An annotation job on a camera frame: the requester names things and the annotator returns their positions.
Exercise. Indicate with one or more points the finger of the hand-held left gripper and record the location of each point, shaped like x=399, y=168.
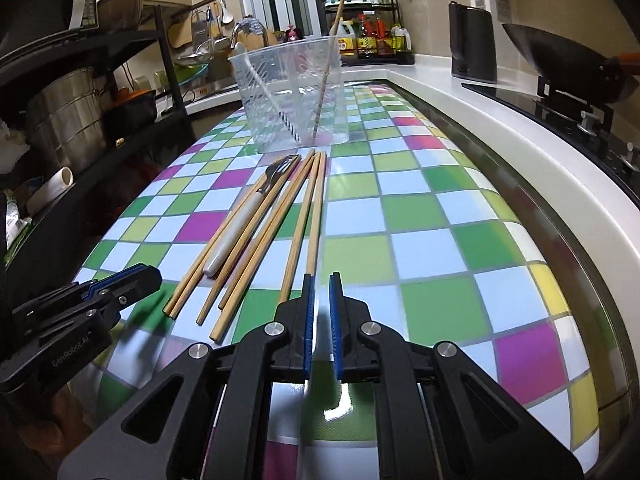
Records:
x=135, y=275
x=127, y=302

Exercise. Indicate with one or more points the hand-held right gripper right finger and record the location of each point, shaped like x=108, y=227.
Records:
x=336, y=330

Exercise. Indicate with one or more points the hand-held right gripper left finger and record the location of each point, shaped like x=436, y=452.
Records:
x=307, y=330

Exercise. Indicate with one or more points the bunch of wooden chopsticks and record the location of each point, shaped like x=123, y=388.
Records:
x=272, y=230

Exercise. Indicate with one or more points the single wooden chopstick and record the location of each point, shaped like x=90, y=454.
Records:
x=317, y=220
x=328, y=67

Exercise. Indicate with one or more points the clear plastic utensil container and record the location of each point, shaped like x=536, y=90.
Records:
x=260, y=130

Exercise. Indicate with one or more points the white roll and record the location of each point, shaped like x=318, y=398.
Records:
x=50, y=187

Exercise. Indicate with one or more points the green packet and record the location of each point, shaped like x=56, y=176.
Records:
x=17, y=230

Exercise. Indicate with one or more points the checkered table cover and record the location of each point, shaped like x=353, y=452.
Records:
x=425, y=210

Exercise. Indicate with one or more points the black pot with orange lid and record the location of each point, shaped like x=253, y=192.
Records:
x=132, y=107

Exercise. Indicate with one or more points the steel stockpot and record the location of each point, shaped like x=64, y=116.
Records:
x=65, y=120

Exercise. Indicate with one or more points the green plastic basin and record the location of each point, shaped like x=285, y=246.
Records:
x=195, y=67

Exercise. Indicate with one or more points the black shelf rack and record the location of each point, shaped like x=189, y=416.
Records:
x=167, y=60

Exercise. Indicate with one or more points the wooden cutting board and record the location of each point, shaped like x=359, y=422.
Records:
x=180, y=30

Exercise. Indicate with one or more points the metal grater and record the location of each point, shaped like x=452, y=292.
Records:
x=200, y=30

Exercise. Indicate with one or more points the metal faucet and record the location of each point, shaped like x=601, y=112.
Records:
x=239, y=35

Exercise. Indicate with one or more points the metal bowl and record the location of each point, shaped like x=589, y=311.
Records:
x=120, y=7

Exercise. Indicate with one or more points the grey scrubber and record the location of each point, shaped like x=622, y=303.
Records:
x=250, y=25

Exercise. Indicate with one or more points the black appliance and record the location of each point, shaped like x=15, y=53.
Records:
x=35, y=10

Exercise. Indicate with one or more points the red dish soap bottle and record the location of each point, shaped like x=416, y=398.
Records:
x=291, y=36

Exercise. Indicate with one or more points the yellow oil bottle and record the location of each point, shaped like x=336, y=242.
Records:
x=346, y=40

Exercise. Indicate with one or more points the dark sauce bottle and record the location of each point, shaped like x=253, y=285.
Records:
x=367, y=37

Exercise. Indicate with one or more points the green oil bottle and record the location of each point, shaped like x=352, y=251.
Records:
x=401, y=37

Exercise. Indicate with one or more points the black stove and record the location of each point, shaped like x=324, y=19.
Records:
x=540, y=110

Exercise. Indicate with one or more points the black electric kettle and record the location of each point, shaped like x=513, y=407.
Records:
x=472, y=45

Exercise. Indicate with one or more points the black spice rack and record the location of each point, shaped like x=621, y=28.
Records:
x=370, y=10

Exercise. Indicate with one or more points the black pan support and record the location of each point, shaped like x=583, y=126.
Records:
x=595, y=110

